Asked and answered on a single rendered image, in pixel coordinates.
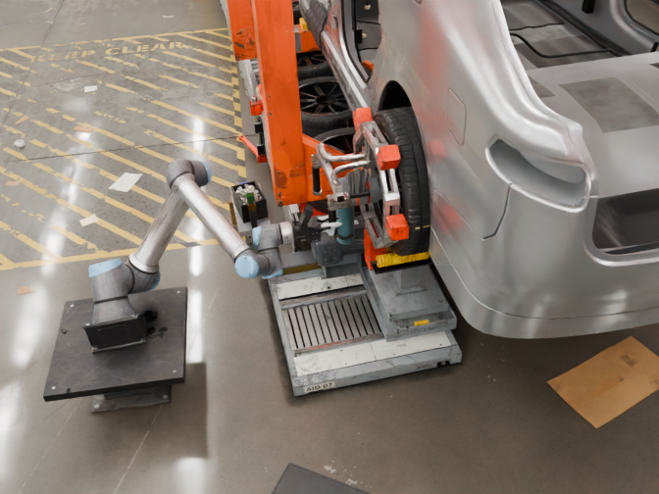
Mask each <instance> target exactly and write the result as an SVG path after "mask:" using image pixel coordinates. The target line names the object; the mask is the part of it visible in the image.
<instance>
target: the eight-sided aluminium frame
mask: <svg viewBox="0 0 659 494"><path fill-rule="evenodd" d="M373 135H374V136H375V137H376V138H377V140H378V141H379V143H377V142H376V140H375V139H374V137H373ZM364 138H366V139H367V141H368V143H369V144H370V146H371V149H372V150H373V153H374V156H375V159H376V164H377V169H378V174H379V179H380V188H381V194H382V202H383V218H382V228H381V226H380V223H379V221H378V219H377V215H376V212H375V208H374V203H370V204H368V206H369V212H366V207H365V204H364V205H360V210H361V218H362V221H363V225H364V226H365V227H366V230H367V231H368V233H369V236H370V238H371V240H372V242H373V246H374V247H375V249H380V248H386V247H389V246H390V245H392V244H394V243H396V242H398V240H396V241H391V239H390V237H389V235H388V233H387V231H386V229H385V217H387V216H389V214H390V206H392V214H393V215H398V214H399V205H400V195H399V191H398V188H397V183H396V178H395V173H394V169H390V170H387V172H388V177H389V182H390V187H391V191H388V189H387V184H386V179H385V174H384V171H381V170H380V167H379V163H378V159H377V154H378V151H379V149H380V147H381V146H387V145H388V142H386V140H385V138H384V137H383V135H382V133H381V132H380V129H379V128H378V125H377V124H376V122H375V121H372V122H366V123H361V124H360V126H359V128H358V129H357V131H356V133H355V135H353V154H354V155H356V154H359V147H362V154H363V151H365V139H364ZM371 222H372V223H373V224H374V226H375V229H376V232H377V234H378V236H379V238H377V236H376V234H375V232H374V230H373V228H372V226H371Z"/></svg>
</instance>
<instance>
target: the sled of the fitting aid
mask: <svg viewBox="0 0 659 494"><path fill-rule="evenodd" d="M428 266H429V265H428ZM429 268H430V266H429ZM430 270H431V268H430ZM431 273H432V275H433V277H434V278H435V276H434V274H433V272H432V270H431ZM361 278H362V281H363V283H364V286H365V288H366V291H367V293H368V296H369V298H370V301H371V303H372V306H373V308H374V311H375V313H376V316H377V318H378V321H379V323H380V327H381V330H382V332H383V335H384V337H385V340H386V342H391V341H396V340H401V339H406V338H411V337H416V336H421V335H426V334H431V333H436V332H441V331H445V330H450V329H455V328H456V323H457V317H456V315H455V314H454V312H453V310H452V308H451V306H450V304H449V302H448V300H447V299H446V297H445V295H444V293H443V291H442V289H441V287H440V285H439V284H438V282H437V280H436V278H435V280H436V282H437V284H438V286H439V288H440V290H441V292H442V294H443V295H444V297H445V299H446V301H447V303H448V310H447V311H442V312H437V313H432V314H427V315H422V316H416V317H411V318H407V319H402V320H397V321H390V320H389V318H388V316H387V313H386V311H385V308H384V306H383V304H382V301H381V299H380V296H379V294H378V291H377V289H376V286H375V284H374V282H373V279H372V277H371V275H370V272H369V267H368V266H366V267H361Z"/></svg>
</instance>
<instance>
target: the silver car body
mask: <svg viewBox="0 0 659 494"><path fill-rule="evenodd" d="M318 2H321V3H322V4H323V5H324V6H325V7H326V9H327V10H328V17H327V18H326V20H325V23H324V30H323V31H322V32H321V45H322V53H323V55H324V57H325V59H326V61H327V62H328V64H329V67H330V69H331V70H332V72H333V74H334V76H335V78H336V80H337V82H338V84H339V87H340V89H341V91H342V93H343V95H344V98H345V100H346V102H347V104H348V106H349V108H350V110H351V112H352V114H353V112H354V110H355V109H359V108H366V107H371V111H372V116H374V115H375V113H376V112H377V105H378V101H379V96H380V91H381V88H382V86H383V84H384V83H385V82H386V81H387V80H388V79H390V78H394V79H396V80H397V81H399V82H400V84H401V85H402V86H403V88H404V89H405V91H406V93H407V95H408V97H409V99H410V101H411V104H412V106H413V109H414V112H415V115H416V118H417V122H418V125H419V129H420V133H421V136H422V141H423V145H424V151H425V156H426V162H427V169H428V177H429V186H430V198H431V239H430V248H429V255H430V257H431V259H432V261H433V263H434V265H435V267H436V269H437V270H438V272H439V274H440V276H441V278H442V280H443V282H444V283H445V285H446V287H447V289H448V291H449V293H450V294H451V296H452V298H453V300H454V302H455V304H456V305H457V307H458V309H459V311H460V313H461V314H462V316H463V317H464V319H465V320H466V321H467V323H468V324H470V325H471V326H472V327H473V328H474V329H477V330H479V331H481V332H483V333H486V334H490V335H494V336H498V337H506V338H521V339H539V338H557V337H569V336H578V335H587V334H593V333H601V332H607V331H614V330H620V329H626V328H632V327H638V326H643V325H649V324H654V323H658V322H659V33H658V32H656V31H655V30H653V29H651V28H650V27H648V26H646V25H644V24H642V23H641V22H639V21H637V20H636V19H635V18H634V17H633V16H632V14H631V13H630V11H629V10H628V5H627V0H318Z"/></svg>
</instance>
